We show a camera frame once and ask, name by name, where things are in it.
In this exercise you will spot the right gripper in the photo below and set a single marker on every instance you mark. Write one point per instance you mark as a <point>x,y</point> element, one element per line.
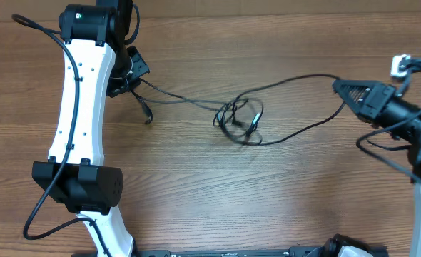
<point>369,98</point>

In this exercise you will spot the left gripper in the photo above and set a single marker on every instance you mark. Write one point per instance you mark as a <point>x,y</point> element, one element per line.
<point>140,68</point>

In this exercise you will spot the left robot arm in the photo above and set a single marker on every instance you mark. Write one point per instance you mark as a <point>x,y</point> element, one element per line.
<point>100,62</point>

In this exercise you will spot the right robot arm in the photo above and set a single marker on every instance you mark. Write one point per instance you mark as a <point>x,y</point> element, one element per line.
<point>403,120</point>

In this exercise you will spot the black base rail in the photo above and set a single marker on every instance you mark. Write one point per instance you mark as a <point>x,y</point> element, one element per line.
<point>294,251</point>

